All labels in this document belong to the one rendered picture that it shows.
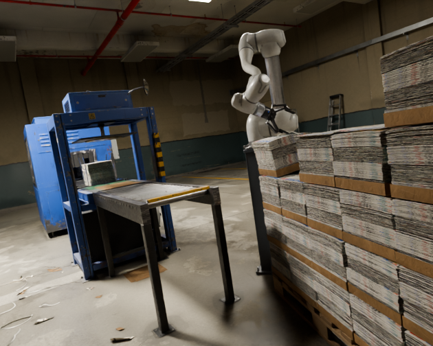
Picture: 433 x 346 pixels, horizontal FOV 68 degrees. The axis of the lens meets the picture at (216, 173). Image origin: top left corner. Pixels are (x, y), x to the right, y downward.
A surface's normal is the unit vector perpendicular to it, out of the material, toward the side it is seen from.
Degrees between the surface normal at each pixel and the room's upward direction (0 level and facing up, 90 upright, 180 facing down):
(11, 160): 90
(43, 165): 90
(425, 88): 90
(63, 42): 90
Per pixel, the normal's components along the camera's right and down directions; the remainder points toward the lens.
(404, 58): -0.96, 0.16
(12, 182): 0.53, 0.00
